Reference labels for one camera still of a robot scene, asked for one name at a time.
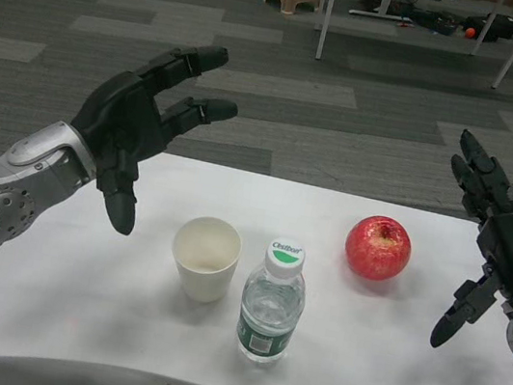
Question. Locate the white background table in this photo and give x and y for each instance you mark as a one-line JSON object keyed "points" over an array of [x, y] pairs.
{"points": [[505, 41]]}

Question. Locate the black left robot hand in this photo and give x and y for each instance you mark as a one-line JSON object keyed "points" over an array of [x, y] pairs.
{"points": [[119, 132]]}

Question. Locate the white paper cup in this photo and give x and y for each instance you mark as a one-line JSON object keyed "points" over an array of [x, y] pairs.
{"points": [[205, 257]]}

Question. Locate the red apple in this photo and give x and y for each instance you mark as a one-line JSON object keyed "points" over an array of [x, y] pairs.
{"points": [[377, 248]]}

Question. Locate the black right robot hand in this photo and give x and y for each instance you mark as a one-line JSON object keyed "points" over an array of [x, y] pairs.
{"points": [[512, 243]]}

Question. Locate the small orange ball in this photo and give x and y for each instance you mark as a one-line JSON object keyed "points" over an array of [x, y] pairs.
{"points": [[468, 33]]}

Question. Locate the black bag on floor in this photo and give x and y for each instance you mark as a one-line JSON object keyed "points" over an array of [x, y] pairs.
{"points": [[493, 25]]}

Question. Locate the clear plastic water bottle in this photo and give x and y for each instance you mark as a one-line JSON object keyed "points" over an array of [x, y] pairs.
{"points": [[271, 307]]}

